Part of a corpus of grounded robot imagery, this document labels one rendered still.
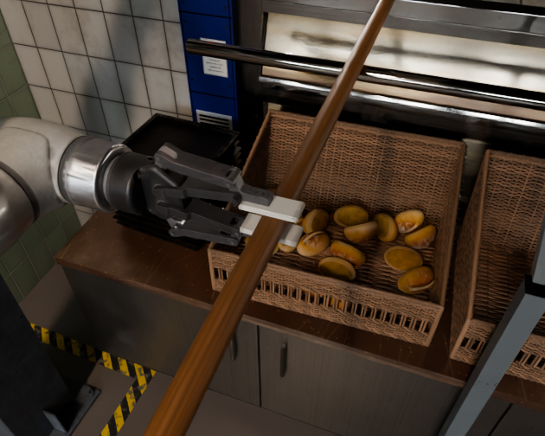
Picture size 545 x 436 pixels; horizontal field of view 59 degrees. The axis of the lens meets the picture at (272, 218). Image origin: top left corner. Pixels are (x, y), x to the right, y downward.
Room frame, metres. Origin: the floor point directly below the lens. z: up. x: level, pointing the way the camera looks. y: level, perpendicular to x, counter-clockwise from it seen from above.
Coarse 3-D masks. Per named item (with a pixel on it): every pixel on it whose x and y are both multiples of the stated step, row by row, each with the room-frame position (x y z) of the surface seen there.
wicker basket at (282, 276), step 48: (288, 144) 1.18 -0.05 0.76; (336, 144) 1.14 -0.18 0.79; (384, 144) 1.11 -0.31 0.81; (432, 144) 1.08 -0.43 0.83; (336, 192) 1.10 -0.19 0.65; (384, 192) 1.07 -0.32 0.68; (432, 192) 1.03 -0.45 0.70; (240, 240) 0.96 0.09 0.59; (288, 288) 0.73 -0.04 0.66; (336, 288) 0.69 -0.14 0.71; (384, 288) 0.79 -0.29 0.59; (432, 288) 0.77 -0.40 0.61; (432, 336) 0.62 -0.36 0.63
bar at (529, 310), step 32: (256, 64) 0.89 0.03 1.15; (288, 64) 0.86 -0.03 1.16; (320, 64) 0.84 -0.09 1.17; (480, 96) 0.74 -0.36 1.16; (512, 96) 0.73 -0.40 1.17; (544, 96) 0.72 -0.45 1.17; (544, 224) 0.58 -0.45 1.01; (544, 256) 0.53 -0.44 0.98; (544, 288) 0.49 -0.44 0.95; (512, 320) 0.48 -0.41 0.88; (512, 352) 0.47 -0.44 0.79; (480, 384) 0.48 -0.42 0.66; (448, 416) 0.52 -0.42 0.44
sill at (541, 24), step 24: (288, 0) 1.25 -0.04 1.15; (312, 0) 1.23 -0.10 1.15; (336, 0) 1.21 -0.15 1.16; (360, 0) 1.19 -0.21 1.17; (408, 0) 1.16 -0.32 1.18; (432, 0) 1.15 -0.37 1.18; (456, 0) 1.15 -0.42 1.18; (480, 0) 1.15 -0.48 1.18; (480, 24) 1.10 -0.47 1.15; (504, 24) 1.08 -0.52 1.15; (528, 24) 1.06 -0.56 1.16
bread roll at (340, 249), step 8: (336, 240) 0.91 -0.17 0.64; (336, 248) 0.88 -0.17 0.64; (344, 248) 0.87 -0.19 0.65; (352, 248) 0.87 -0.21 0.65; (336, 256) 0.87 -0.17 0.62; (344, 256) 0.85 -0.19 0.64; (352, 256) 0.85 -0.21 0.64; (360, 256) 0.85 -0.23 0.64; (352, 264) 0.84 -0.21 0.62; (360, 264) 0.84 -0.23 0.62
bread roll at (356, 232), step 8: (360, 224) 0.96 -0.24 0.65; (368, 224) 0.96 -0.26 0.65; (376, 224) 0.97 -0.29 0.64; (344, 232) 0.95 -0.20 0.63; (352, 232) 0.94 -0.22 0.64; (360, 232) 0.94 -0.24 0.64; (368, 232) 0.94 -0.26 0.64; (376, 232) 0.96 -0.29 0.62; (352, 240) 0.94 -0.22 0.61; (360, 240) 0.93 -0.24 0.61; (368, 240) 0.94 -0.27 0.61
